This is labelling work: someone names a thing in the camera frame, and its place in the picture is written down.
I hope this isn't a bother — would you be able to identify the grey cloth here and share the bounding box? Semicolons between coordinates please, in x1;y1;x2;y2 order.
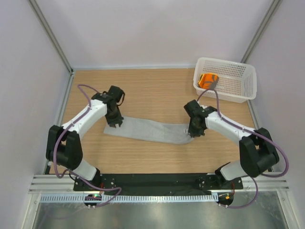
103;116;193;145

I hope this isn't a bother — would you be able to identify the orange grey giraffe towel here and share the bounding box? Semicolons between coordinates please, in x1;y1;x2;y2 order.
198;73;219;90

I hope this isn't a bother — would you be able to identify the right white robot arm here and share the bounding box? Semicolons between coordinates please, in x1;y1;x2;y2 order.
184;100;279;189

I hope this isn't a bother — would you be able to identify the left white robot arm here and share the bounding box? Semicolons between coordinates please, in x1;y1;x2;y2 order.
46;84;125;191

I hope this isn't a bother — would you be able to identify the white perforated plastic basket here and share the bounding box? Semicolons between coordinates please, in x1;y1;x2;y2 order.
193;57;257;103

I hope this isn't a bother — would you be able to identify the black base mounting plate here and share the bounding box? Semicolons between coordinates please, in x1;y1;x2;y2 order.
73;173;244;197

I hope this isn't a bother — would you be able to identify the left aluminium frame post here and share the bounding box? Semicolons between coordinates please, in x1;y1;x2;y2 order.
29;0;74;73

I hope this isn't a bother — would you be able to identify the aluminium frame post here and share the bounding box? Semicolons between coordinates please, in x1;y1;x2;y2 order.
241;0;283;63
29;0;74;73

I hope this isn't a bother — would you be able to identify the aluminium rail front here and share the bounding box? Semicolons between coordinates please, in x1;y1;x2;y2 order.
28;175;289;194

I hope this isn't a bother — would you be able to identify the white slotted cable duct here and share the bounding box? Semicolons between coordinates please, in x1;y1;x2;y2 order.
40;193;218;204

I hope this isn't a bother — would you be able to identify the right aluminium frame post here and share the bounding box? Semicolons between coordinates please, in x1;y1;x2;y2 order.
241;0;283;63

